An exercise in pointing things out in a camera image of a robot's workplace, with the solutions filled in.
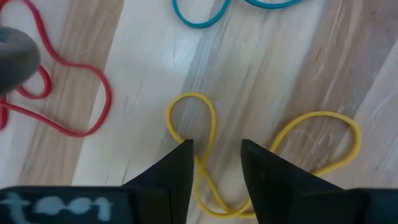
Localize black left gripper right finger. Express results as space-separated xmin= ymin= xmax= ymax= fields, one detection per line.
xmin=241 ymin=139 xmax=352 ymax=224

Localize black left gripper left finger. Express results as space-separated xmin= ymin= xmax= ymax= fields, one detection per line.
xmin=123 ymin=139 xmax=194 ymax=224

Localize yellow rubber band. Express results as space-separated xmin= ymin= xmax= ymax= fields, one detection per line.
xmin=165 ymin=92 xmax=363 ymax=219

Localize red rubber band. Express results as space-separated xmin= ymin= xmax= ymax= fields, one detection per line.
xmin=0 ymin=0 xmax=113 ymax=138

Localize teal rubber band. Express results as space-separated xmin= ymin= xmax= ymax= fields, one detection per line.
xmin=172 ymin=0 xmax=304 ymax=29

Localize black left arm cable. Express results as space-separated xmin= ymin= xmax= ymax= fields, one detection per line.
xmin=0 ymin=26 xmax=42 ymax=96

